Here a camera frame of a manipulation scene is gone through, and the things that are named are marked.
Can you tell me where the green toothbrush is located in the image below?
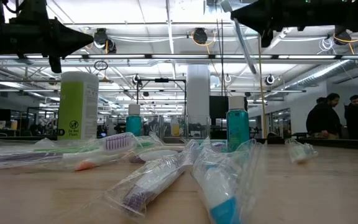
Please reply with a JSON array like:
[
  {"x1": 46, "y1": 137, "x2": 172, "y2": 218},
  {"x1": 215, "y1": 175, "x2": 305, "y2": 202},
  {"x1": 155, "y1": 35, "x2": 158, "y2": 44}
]
[{"x1": 31, "y1": 139, "x2": 165, "y2": 156}]

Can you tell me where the green white wipes canister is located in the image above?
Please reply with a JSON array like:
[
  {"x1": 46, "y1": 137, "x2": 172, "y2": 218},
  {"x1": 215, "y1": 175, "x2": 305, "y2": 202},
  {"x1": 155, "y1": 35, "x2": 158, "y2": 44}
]
[{"x1": 57, "y1": 71, "x2": 99, "y2": 141}]

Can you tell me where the small clear-wrapped white item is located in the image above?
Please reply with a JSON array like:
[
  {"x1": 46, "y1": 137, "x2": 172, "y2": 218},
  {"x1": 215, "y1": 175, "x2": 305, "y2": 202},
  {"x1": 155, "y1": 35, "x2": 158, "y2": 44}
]
[{"x1": 284, "y1": 138, "x2": 319, "y2": 165}]

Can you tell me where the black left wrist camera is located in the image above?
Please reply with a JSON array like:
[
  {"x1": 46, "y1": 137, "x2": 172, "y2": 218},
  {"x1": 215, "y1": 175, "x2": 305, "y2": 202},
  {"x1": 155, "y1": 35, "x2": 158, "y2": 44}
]
[{"x1": 9, "y1": 0, "x2": 48, "y2": 24}]

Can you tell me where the clear acrylic organizer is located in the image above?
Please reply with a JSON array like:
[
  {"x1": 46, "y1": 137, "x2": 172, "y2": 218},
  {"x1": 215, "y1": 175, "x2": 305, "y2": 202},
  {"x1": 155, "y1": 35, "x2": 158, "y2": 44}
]
[{"x1": 186, "y1": 114, "x2": 211, "y2": 140}]

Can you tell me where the teal mouthwash bottle white cap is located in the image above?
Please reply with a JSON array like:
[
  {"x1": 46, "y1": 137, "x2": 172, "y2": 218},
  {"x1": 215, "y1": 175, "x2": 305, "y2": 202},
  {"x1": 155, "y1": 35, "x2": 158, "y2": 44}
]
[
  {"x1": 226, "y1": 95, "x2": 250, "y2": 152},
  {"x1": 125, "y1": 103, "x2": 143, "y2": 137}
]

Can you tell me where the white round building column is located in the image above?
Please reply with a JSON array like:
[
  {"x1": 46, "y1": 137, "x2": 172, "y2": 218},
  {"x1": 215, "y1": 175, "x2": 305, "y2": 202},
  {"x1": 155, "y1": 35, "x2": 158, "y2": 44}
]
[{"x1": 186, "y1": 64, "x2": 211, "y2": 118}]

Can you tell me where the purple white toothbrush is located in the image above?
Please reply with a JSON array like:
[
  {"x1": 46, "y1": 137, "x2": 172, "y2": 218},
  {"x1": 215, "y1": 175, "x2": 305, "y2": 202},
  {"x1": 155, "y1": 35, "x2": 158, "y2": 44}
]
[
  {"x1": 103, "y1": 139, "x2": 201, "y2": 218},
  {"x1": 128, "y1": 141, "x2": 229, "y2": 165}
]

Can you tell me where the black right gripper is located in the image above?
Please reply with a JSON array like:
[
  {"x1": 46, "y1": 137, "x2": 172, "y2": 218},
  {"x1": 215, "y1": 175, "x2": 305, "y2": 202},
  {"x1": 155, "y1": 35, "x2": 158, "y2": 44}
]
[{"x1": 230, "y1": 0, "x2": 338, "y2": 48}]

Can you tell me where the orange white toothbrush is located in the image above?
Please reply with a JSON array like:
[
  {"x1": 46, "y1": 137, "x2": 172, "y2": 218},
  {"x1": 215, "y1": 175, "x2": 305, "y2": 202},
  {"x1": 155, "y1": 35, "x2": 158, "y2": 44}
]
[{"x1": 73, "y1": 152, "x2": 136, "y2": 172}]

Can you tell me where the black aluminium table frame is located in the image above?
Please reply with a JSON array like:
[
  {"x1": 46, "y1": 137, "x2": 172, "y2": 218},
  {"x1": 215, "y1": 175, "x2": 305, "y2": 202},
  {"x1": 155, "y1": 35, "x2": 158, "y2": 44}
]
[{"x1": 0, "y1": 133, "x2": 358, "y2": 151}]

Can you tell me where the dark purple toothbrush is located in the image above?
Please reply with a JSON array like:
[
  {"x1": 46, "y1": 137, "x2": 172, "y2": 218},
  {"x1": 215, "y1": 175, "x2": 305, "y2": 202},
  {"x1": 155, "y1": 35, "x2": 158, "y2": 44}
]
[{"x1": 0, "y1": 132, "x2": 136, "y2": 172}]

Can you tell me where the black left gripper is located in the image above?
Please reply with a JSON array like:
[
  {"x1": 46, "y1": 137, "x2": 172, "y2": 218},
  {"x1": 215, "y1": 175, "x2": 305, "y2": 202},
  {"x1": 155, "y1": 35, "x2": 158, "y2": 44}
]
[{"x1": 19, "y1": 17, "x2": 94, "y2": 74}]

